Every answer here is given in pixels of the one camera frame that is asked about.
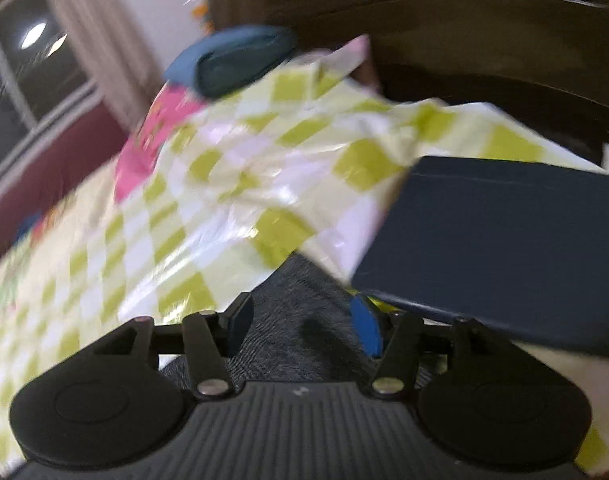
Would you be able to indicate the cartoon printed bed blanket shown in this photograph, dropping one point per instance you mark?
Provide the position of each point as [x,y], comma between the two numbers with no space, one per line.
[149,140]

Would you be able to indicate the dark navy folded garment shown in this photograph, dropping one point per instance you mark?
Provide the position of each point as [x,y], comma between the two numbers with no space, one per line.
[494,250]

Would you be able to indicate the barred window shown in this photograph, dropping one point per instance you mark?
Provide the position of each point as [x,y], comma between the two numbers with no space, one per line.
[29,70]

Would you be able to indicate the dark wooden headboard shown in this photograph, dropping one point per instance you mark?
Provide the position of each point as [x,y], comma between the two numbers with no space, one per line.
[459,20]

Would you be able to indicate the dark grey pants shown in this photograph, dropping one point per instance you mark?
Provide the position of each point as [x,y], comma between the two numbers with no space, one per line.
[294,310]

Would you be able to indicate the maroon sofa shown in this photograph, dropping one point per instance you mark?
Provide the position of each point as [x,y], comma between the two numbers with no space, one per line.
[49,175]

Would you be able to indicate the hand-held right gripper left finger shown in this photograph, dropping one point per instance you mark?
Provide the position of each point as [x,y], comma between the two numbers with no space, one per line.
[242,317]

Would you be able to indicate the blue pillow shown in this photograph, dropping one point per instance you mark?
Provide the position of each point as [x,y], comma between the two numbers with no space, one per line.
[234,57]

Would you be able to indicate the beige curtain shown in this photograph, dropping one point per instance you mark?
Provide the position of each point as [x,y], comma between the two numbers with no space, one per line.
[99,25]

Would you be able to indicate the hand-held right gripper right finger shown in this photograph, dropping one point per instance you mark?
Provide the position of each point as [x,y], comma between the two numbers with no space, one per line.
[367,327]

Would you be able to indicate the green white checked plastic sheet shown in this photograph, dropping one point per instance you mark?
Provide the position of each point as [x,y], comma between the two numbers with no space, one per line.
[264,160]

